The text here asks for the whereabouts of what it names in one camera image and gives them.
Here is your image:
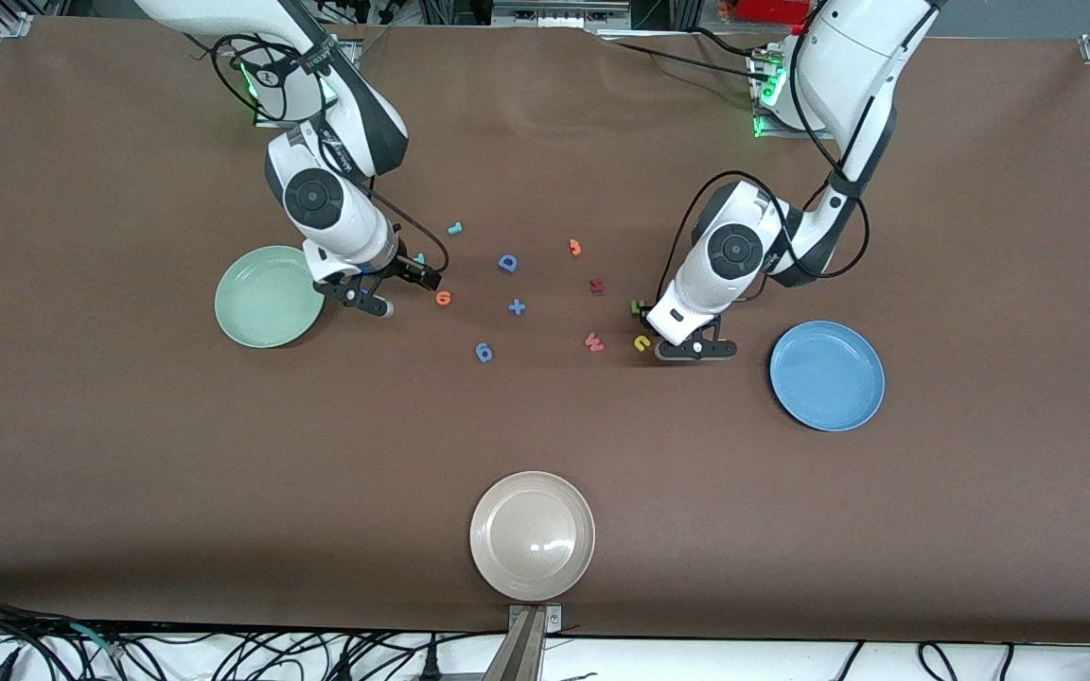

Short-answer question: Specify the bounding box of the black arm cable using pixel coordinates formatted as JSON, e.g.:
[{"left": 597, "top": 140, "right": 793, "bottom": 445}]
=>
[
  {"left": 190, "top": 33, "right": 451, "bottom": 280},
  {"left": 659, "top": 0, "right": 872, "bottom": 304}
]

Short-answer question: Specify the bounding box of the beige plate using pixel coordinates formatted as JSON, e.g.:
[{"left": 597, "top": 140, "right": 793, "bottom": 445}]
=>
[{"left": 469, "top": 471, "right": 596, "bottom": 602}]

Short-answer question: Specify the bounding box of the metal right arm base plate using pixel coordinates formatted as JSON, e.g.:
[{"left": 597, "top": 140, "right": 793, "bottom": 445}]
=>
[{"left": 254, "top": 57, "right": 338, "bottom": 129}]

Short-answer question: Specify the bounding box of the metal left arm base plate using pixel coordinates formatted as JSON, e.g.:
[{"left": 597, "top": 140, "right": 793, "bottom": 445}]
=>
[{"left": 753, "top": 52, "right": 839, "bottom": 141}]

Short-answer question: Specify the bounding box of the light green plate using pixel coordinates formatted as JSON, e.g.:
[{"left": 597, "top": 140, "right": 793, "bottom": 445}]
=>
[{"left": 214, "top": 245, "right": 326, "bottom": 350}]

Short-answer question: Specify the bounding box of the red box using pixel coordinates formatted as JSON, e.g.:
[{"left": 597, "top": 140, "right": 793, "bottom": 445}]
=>
[{"left": 732, "top": 0, "right": 813, "bottom": 25}]

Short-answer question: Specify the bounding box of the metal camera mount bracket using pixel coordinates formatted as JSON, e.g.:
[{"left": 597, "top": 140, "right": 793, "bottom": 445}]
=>
[{"left": 483, "top": 603, "right": 563, "bottom": 681}]

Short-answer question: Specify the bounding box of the brown table cover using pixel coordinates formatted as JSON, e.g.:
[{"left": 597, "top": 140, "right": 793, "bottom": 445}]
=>
[{"left": 0, "top": 17, "right": 1090, "bottom": 646}]

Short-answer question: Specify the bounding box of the metal frame structure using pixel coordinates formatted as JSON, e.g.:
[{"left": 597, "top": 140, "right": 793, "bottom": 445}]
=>
[{"left": 491, "top": 0, "right": 633, "bottom": 29}]

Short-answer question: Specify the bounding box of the short black table cable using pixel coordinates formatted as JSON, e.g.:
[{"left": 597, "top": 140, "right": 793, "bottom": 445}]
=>
[{"left": 685, "top": 26, "right": 758, "bottom": 58}]

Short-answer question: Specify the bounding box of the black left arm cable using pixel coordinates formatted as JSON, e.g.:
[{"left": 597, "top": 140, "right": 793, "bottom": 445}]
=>
[{"left": 659, "top": 0, "right": 872, "bottom": 304}]

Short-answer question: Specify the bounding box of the teal cable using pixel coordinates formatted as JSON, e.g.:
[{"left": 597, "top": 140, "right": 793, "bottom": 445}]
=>
[{"left": 67, "top": 620, "right": 125, "bottom": 658}]

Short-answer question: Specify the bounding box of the blue plate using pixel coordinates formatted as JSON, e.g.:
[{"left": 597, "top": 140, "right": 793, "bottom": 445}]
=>
[{"left": 769, "top": 321, "right": 887, "bottom": 433}]

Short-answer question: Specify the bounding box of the long black table cable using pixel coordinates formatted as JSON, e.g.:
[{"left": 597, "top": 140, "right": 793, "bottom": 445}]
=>
[{"left": 597, "top": 36, "right": 765, "bottom": 84}]

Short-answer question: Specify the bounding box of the looped black floor cable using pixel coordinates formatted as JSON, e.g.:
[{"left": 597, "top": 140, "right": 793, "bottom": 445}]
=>
[{"left": 919, "top": 641, "right": 1014, "bottom": 681}]

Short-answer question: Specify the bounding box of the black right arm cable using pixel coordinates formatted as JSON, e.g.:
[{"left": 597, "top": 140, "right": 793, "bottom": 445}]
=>
[{"left": 190, "top": 33, "right": 451, "bottom": 280}]

